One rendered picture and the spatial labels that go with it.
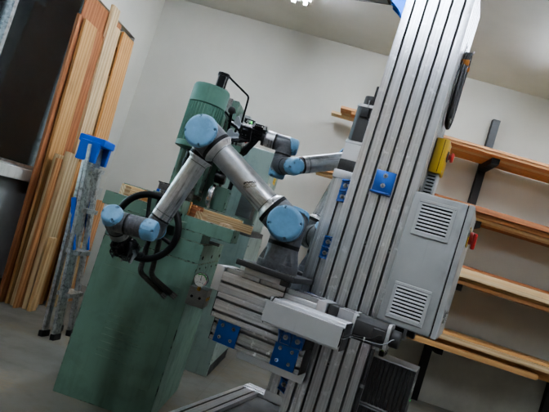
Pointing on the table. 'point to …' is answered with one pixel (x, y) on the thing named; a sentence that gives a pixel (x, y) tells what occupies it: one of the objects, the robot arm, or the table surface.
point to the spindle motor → (209, 106)
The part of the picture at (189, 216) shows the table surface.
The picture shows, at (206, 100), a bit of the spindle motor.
